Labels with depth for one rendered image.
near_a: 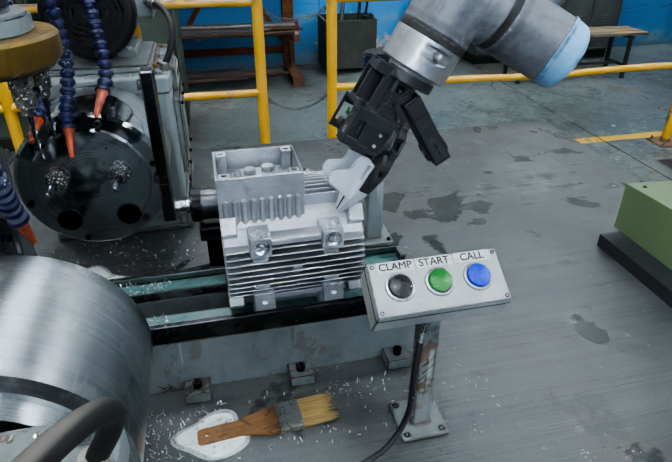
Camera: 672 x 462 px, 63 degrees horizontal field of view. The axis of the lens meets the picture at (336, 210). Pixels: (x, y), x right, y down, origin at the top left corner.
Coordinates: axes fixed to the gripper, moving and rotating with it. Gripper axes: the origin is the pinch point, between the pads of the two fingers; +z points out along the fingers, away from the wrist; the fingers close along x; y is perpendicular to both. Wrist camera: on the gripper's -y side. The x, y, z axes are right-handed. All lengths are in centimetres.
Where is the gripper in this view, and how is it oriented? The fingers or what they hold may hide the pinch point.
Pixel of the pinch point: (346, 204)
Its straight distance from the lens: 77.7
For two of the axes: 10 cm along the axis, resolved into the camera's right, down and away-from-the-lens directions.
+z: -4.9, 8.1, 3.2
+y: -8.4, -3.5, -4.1
